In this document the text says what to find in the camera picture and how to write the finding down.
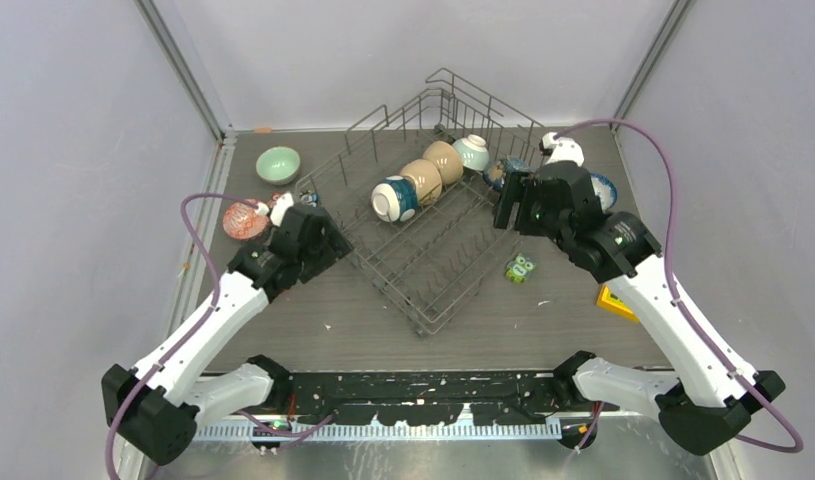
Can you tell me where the pale green celadon bowl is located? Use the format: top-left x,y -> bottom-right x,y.
255,146 -> 301,186

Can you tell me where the purple cable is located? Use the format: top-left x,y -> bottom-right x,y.
104,193 -> 335,480
555,119 -> 806,455

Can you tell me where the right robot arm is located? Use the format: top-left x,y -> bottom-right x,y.
493,161 -> 785,456

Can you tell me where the beige bowl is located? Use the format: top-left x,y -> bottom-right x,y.
422,140 -> 464,186
399,159 -> 443,207

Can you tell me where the grey wire dish rack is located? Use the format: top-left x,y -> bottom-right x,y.
295,68 -> 541,337

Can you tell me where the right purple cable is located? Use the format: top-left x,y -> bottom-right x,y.
555,119 -> 806,455

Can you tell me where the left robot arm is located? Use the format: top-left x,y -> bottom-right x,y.
102,203 -> 353,466

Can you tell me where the blue floral white bowl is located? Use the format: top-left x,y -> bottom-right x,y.
590,173 -> 618,211

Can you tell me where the dark teal painted bowl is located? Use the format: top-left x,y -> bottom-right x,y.
482,156 -> 531,192

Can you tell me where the beige bowl lower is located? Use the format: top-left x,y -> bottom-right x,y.
399,159 -> 443,207

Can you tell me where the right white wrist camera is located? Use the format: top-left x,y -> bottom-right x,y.
539,132 -> 585,166

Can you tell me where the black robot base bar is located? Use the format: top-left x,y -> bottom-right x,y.
248,368 -> 598,448

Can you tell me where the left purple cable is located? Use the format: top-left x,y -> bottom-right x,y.
104,193 -> 335,480

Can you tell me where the yellow toy block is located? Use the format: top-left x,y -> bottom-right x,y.
595,285 -> 639,323

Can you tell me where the red owl toy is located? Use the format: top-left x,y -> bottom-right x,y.
267,192 -> 284,208

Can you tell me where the green owl toy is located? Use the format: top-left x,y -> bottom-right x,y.
505,254 -> 536,284

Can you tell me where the light green striped bowl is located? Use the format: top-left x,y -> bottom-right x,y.
452,134 -> 490,172

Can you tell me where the beige bowl upper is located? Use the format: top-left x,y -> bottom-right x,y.
422,140 -> 464,186

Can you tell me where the teal and white bowl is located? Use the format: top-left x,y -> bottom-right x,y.
370,175 -> 419,223

